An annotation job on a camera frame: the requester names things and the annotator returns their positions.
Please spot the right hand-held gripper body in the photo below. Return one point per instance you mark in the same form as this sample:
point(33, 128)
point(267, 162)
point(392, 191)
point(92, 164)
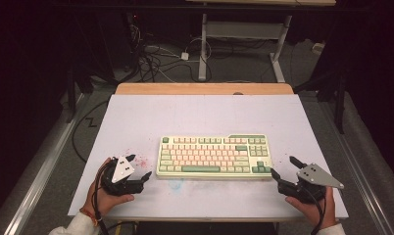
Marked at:
point(312, 176)

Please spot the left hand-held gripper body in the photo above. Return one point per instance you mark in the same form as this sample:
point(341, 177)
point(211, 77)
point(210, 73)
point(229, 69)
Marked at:
point(121, 169)

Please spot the cream and green keyboard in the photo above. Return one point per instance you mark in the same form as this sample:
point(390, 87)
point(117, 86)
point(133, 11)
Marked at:
point(205, 156)

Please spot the person's left hand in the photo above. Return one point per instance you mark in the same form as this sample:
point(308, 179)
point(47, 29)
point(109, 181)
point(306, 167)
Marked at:
point(103, 200)

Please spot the person's right hand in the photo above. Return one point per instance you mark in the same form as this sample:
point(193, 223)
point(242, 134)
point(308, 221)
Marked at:
point(330, 212)

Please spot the black metal stand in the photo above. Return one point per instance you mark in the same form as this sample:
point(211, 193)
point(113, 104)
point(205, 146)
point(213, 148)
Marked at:
point(340, 104)

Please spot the white board sheet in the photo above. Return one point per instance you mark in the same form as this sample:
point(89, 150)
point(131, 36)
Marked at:
point(201, 114)

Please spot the white power adapter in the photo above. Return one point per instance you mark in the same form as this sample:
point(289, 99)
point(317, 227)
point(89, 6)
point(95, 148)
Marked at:
point(185, 56)

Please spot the beige power strip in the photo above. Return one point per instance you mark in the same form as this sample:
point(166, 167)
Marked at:
point(318, 48)

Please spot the silver metal rail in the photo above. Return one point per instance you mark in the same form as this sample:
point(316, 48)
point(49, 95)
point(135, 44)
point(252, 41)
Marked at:
point(355, 169)
point(44, 176)

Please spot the white metal desk frame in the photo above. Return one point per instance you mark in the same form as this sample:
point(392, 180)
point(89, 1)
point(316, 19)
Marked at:
point(202, 49)

